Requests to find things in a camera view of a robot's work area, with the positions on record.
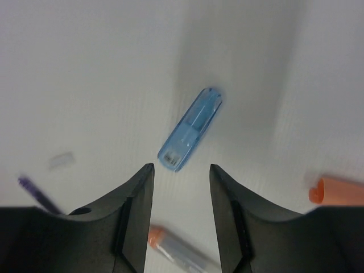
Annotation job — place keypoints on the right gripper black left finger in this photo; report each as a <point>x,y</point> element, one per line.
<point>108,235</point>

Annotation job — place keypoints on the blue highlighter pen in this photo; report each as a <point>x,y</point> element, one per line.
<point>185,137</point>

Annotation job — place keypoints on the purple pen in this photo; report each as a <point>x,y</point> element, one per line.
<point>30,187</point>

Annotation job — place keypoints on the grey orange-tipped marker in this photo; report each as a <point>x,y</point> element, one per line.
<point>179,252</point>

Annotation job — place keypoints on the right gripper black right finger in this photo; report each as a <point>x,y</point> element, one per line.
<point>256,235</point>

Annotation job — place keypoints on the orange highlighter pen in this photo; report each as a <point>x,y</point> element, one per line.
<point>336,192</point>

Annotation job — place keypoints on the clear pen cap left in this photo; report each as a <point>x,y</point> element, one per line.
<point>61,160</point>

